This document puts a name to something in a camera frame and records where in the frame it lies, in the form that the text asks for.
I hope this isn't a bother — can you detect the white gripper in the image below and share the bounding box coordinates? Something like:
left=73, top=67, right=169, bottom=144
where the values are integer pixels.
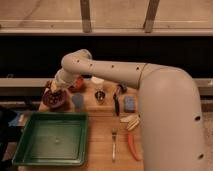
left=50, top=69, right=76, bottom=93

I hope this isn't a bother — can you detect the dark red grape bunch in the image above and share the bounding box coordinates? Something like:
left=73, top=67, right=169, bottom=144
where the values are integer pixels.
left=44, top=91, right=64, bottom=105

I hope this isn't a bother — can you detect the orange bowl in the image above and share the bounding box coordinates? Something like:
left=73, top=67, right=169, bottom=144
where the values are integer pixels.
left=68, top=76, right=84, bottom=92

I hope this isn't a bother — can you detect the white cup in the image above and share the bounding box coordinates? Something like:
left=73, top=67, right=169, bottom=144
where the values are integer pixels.
left=91, top=76, right=104, bottom=89

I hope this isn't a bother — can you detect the silver fork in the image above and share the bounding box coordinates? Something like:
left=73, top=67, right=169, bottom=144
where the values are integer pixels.
left=112, top=129, right=117, bottom=162

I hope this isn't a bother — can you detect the peeled banana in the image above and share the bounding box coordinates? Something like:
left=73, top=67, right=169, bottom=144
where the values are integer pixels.
left=120, top=114, right=140, bottom=131

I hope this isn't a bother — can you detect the blue sponge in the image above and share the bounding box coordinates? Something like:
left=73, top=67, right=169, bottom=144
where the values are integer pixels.
left=124, top=96, right=135, bottom=113

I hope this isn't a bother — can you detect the left metal post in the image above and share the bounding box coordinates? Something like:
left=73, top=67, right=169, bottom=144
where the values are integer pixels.
left=80, top=0, right=92, bottom=33

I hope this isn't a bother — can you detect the black object at left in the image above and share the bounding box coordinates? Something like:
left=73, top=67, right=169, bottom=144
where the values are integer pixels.
left=0, top=106, right=21, bottom=171

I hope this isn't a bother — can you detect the green plastic tray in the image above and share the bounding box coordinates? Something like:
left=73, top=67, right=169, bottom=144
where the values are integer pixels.
left=12, top=112, right=89, bottom=167

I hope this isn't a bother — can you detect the purple bowl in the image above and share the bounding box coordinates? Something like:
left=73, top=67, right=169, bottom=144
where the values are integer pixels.
left=42, top=89, right=67, bottom=109

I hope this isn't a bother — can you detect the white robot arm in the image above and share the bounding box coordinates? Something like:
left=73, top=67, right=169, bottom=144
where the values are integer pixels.
left=51, top=49, right=206, bottom=171

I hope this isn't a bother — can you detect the blue heart-shaped object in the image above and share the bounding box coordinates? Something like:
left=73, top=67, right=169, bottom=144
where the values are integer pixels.
left=72, top=93, right=84, bottom=109

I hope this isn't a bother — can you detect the metal post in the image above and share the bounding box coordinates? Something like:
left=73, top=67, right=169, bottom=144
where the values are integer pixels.
left=80, top=0, right=92, bottom=33
left=143, top=0, right=160, bottom=33

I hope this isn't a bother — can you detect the right metal post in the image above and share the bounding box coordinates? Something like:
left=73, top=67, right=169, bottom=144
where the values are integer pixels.
left=143, top=0, right=160, bottom=33

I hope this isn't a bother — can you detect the small metal cup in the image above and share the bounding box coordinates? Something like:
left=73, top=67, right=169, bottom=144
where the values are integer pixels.
left=95, top=91, right=105, bottom=104

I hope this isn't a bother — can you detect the orange carrot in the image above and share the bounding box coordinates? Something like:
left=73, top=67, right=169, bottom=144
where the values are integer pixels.
left=127, top=133, right=142, bottom=161

